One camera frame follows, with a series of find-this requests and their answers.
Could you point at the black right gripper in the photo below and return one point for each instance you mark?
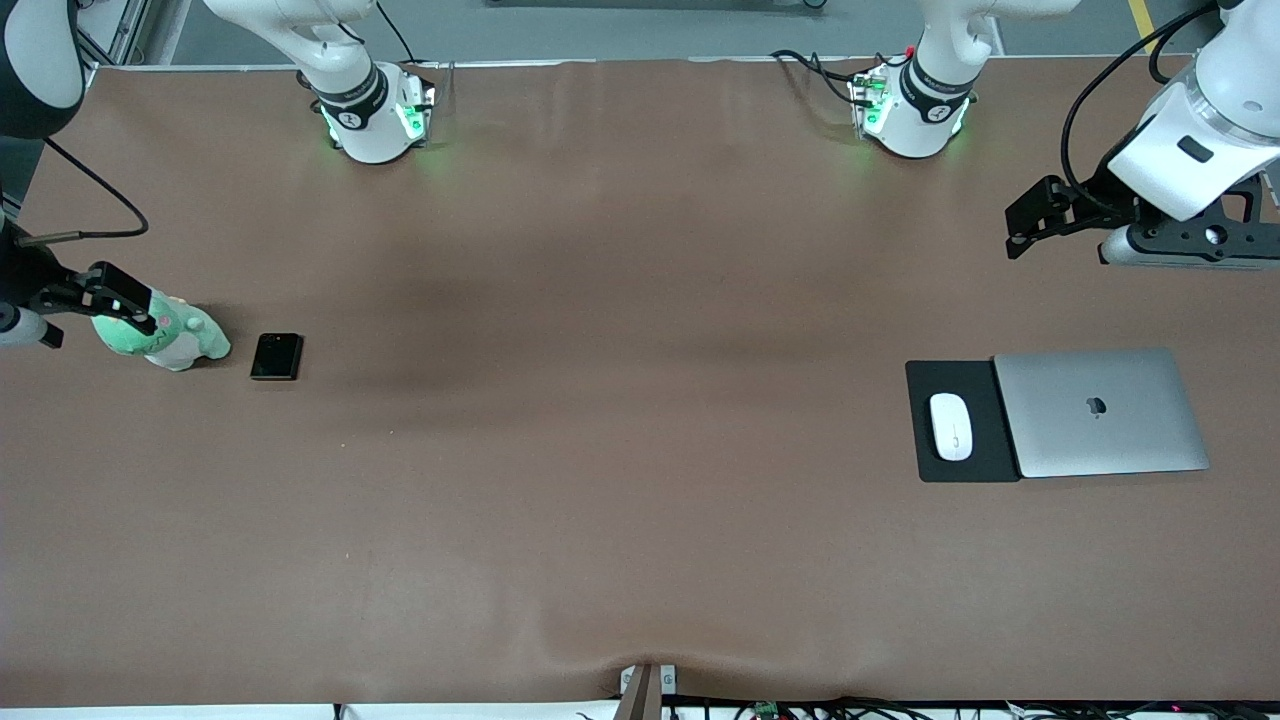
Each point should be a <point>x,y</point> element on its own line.
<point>30,277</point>

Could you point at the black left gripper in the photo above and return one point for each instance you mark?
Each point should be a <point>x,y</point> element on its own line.
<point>1101,196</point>

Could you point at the black phone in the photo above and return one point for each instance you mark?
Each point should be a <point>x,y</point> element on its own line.
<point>276,357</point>

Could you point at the white computer mouse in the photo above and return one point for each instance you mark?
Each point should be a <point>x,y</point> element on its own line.
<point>951,428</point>

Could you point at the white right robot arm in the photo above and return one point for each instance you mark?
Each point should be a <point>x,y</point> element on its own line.
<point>350,90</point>

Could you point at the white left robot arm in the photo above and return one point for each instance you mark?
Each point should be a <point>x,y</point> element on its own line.
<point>1230,80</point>

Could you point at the black mouse pad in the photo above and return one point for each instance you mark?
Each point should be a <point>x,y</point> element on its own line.
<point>985,450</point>

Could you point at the green plush dinosaur toy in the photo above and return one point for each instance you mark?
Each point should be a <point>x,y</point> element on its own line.
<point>190,342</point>

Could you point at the silver closed laptop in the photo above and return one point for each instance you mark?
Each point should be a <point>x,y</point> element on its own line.
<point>1100,440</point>

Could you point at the brown table cover mat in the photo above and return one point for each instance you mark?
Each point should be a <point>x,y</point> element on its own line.
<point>640,550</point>

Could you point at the aluminium frame profile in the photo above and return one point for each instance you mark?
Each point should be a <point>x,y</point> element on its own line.
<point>120,35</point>

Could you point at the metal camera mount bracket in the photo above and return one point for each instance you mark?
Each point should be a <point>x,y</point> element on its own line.
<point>645,695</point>

